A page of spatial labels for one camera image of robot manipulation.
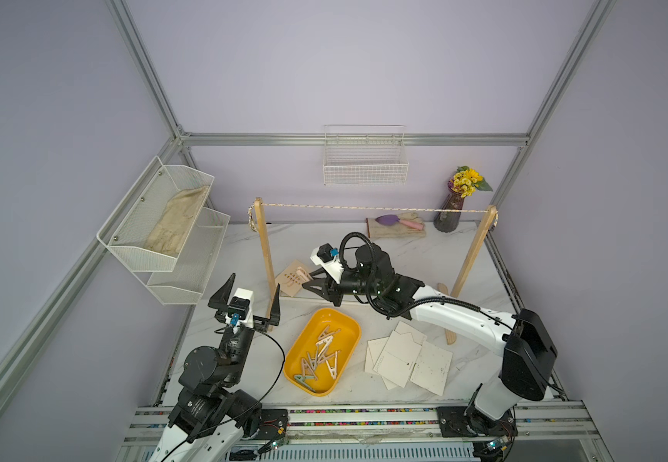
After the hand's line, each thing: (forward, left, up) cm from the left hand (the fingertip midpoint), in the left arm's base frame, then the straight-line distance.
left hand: (255, 284), depth 63 cm
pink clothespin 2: (+2, -14, -31) cm, 34 cm away
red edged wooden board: (+48, -34, -32) cm, 67 cm away
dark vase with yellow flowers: (+48, -62, -9) cm, 79 cm away
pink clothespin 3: (-9, -9, -31) cm, 34 cm away
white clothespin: (-9, -17, -32) cm, 37 cm away
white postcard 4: (+4, -39, -33) cm, 51 cm away
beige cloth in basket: (+21, +28, -3) cm, 35 cm away
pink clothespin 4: (+5, -10, -2) cm, 11 cm away
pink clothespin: (-5, -16, -32) cm, 36 cm away
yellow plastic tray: (-2, -8, -32) cm, 33 cm away
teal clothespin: (-12, -8, -32) cm, 35 cm away
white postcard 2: (-2, -30, -33) cm, 44 cm away
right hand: (+5, -11, -8) cm, 15 cm away
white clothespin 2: (-1, -15, -31) cm, 35 cm away
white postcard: (-5, -36, -32) cm, 49 cm away
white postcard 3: (-7, -27, -33) cm, 43 cm away
